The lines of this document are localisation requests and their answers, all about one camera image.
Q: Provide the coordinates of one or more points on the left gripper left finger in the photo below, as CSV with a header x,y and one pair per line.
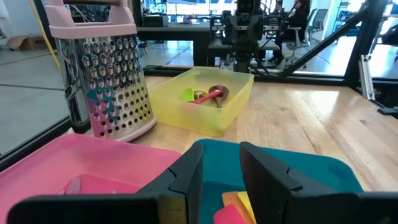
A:
x,y
186,193

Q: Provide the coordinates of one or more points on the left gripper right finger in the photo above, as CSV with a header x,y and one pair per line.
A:
x,y
267,186

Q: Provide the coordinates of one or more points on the teal plastic bin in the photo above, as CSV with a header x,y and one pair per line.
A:
x,y
311,168

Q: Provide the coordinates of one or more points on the dark wooden spoon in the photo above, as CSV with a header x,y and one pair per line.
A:
x,y
221,93

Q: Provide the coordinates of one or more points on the red silicone spoon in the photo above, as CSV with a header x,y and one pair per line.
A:
x,y
208,97

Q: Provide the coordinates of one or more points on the yellow translucent plastic bin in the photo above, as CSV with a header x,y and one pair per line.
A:
x,y
192,115

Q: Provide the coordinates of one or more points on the light wooden spoon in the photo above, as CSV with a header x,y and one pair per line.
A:
x,y
199,94

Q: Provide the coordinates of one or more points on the lime green spoon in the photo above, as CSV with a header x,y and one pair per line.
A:
x,y
187,95

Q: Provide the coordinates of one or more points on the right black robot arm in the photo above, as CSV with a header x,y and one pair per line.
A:
x,y
242,59

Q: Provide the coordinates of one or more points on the person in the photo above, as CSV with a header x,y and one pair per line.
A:
x,y
295,28

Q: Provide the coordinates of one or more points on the black desk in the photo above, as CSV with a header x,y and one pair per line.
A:
x,y
180,34

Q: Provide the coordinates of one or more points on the office chair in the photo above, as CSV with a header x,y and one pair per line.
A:
x,y
317,21

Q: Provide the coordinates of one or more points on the pink plastic bin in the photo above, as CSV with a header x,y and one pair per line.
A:
x,y
77,155

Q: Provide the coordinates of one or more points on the pink metal box grater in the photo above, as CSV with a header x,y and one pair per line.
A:
x,y
109,81

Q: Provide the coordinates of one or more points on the cardboard box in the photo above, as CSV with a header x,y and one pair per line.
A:
x,y
26,43

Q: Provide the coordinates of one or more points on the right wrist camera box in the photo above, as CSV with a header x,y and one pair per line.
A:
x,y
248,6

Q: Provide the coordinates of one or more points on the silver metal bracket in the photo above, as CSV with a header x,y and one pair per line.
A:
x,y
367,77

